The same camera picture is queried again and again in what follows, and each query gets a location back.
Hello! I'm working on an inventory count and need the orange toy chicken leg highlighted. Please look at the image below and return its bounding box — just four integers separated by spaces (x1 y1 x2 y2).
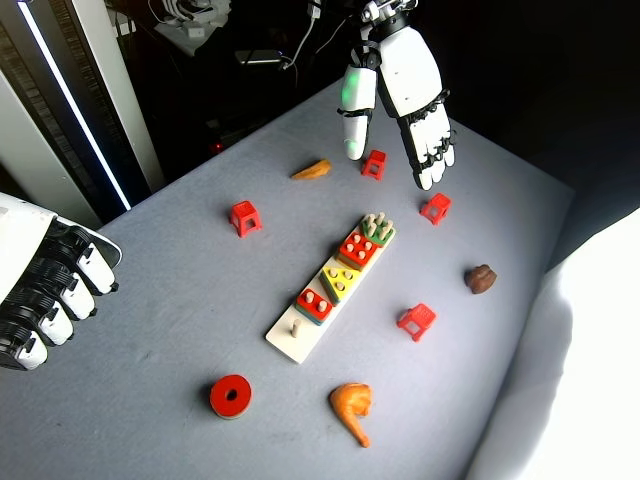
328 382 375 449

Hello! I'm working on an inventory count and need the grey table cloth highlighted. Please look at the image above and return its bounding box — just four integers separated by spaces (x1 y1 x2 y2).
0 74 576 480

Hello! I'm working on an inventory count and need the red toy stool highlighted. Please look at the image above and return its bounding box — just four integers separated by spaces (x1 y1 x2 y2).
396 302 438 343
229 199 264 239
419 192 453 227
360 149 389 181

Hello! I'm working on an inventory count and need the red ring disc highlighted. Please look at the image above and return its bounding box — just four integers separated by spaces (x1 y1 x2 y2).
208 373 254 420

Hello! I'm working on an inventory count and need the white panel with light strip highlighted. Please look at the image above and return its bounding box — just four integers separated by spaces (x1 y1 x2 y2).
0 0 167 231

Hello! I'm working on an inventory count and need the red square block stack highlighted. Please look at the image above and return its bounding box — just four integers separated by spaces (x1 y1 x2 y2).
335 230 381 273

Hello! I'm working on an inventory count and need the yellow triangle block stack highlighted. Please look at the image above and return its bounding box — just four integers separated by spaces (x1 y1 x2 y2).
319 265 361 306

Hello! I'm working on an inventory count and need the white equipment piece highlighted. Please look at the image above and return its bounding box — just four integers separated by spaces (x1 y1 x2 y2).
149 0 234 56

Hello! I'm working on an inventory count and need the green shape block stack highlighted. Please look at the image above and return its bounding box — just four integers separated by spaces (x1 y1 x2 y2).
359 212 397 248

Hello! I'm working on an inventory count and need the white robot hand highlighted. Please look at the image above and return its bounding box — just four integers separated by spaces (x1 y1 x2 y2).
339 24 457 192
0 192 124 372

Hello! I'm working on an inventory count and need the orange toy croissant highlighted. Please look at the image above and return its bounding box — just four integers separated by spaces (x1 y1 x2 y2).
290 158 333 181

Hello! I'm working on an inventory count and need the brown toy food lump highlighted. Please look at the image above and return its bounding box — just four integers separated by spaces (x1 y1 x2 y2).
463 263 498 295

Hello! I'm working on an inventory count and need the red rectangle block stack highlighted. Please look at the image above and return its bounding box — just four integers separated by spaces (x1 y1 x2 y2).
294 288 335 327

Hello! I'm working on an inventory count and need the dark flat device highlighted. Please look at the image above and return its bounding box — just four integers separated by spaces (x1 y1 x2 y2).
234 48 284 66

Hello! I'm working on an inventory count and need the wooden shape stacking board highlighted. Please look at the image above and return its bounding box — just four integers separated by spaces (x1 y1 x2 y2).
264 212 399 365

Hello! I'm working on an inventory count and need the white backdrop sheet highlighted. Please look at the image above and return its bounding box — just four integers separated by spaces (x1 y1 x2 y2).
462 207 640 480

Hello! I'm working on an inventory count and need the white cable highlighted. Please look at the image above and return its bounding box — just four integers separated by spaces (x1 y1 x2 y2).
279 0 324 71

